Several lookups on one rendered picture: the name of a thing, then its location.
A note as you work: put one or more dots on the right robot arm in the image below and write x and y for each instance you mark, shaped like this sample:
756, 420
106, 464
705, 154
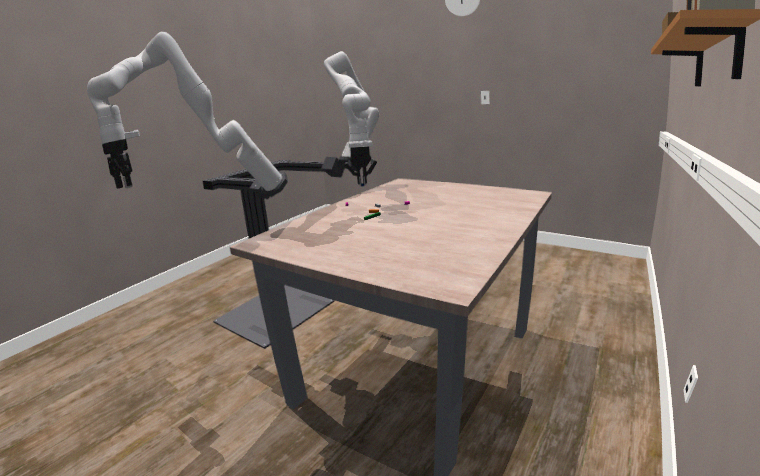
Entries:
160, 49

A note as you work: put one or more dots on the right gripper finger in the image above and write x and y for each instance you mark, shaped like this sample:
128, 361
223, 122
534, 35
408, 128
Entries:
125, 169
116, 175

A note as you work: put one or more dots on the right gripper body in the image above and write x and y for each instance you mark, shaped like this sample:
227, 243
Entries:
115, 148

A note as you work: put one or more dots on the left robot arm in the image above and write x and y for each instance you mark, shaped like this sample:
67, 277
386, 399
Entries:
355, 101

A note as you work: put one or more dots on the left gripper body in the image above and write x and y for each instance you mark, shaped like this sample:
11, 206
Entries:
360, 151

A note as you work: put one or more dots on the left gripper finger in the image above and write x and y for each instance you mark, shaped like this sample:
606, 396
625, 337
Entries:
348, 165
365, 173

